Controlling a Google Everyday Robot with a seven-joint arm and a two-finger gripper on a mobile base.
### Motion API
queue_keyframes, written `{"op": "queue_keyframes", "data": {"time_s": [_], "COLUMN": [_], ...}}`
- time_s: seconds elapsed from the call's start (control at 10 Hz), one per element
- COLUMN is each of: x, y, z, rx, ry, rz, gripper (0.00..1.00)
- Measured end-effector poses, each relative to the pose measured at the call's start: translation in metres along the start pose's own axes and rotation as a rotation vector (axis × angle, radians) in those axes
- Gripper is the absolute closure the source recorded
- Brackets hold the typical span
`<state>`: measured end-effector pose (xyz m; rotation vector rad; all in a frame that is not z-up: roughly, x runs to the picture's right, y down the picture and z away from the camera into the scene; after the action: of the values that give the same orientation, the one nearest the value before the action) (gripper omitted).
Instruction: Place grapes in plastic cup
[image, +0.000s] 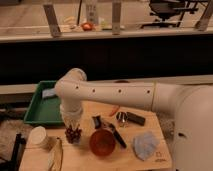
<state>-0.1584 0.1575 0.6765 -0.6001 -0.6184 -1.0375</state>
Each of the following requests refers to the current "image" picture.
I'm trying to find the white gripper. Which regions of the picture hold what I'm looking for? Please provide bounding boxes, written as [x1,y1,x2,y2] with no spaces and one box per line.
[61,108,83,129]

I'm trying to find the dark red grape bunch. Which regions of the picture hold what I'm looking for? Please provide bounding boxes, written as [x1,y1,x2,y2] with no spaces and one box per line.
[65,126,82,144]

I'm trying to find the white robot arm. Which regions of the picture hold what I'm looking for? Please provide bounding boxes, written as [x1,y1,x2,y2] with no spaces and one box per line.
[55,68,213,171]

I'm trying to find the white paper cup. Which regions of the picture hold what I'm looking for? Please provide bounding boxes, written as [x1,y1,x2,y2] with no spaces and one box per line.
[28,126,49,148]

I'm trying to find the silver metal cup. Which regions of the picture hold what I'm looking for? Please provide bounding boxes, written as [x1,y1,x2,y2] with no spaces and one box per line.
[116,112,127,127]

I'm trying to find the green plastic tray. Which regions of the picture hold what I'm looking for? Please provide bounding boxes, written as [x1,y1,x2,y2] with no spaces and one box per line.
[24,80,63,126]

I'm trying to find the black small box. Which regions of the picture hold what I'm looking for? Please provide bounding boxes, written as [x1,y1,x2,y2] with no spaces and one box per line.
[92,116,102,129]

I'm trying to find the orange carrot piece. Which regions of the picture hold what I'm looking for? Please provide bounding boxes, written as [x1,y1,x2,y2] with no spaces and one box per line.
[109,106,120,117]

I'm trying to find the orange plastic bowl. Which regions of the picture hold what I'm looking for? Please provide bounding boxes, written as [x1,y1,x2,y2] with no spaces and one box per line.
[89,129,116,157]

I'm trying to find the yellow banana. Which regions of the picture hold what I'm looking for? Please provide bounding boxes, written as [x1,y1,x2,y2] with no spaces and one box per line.
[47,137,63,171]

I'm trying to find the black rectangular block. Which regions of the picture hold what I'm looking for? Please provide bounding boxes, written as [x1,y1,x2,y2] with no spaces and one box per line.
[127,112,145,126]

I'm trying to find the blue crumpled cloth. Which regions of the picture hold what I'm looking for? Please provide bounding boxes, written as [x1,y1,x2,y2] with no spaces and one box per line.
[132,131,160,161]

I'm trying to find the red round object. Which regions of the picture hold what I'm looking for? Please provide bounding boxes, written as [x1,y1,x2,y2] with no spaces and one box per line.
[81,22,93,31]

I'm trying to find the black office chair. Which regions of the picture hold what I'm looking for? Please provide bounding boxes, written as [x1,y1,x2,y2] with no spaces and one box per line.
[141,0,198,28]

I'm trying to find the black handled utensil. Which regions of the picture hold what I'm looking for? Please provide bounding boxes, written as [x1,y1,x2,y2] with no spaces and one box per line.
[106,122,127,148]

